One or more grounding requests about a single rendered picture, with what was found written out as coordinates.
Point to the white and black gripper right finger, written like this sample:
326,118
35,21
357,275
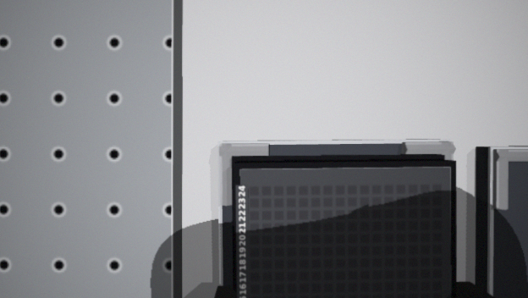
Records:
469,290

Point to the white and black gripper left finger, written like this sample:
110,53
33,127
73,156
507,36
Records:
225,292

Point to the dark grey multi-well plate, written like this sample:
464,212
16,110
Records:
344,227

